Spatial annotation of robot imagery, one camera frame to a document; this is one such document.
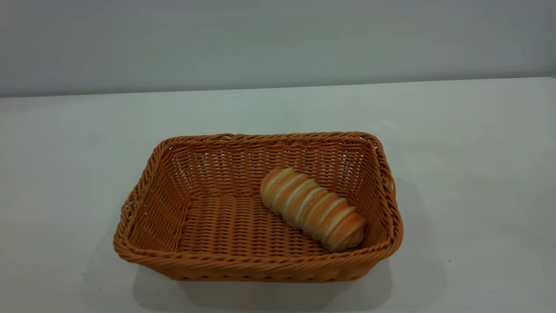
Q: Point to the ridged golden bread loaf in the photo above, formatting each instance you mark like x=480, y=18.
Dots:
x=312, y=208

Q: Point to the woven orange-yellow wicker basket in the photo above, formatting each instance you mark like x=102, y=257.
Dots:
x=226, y=226

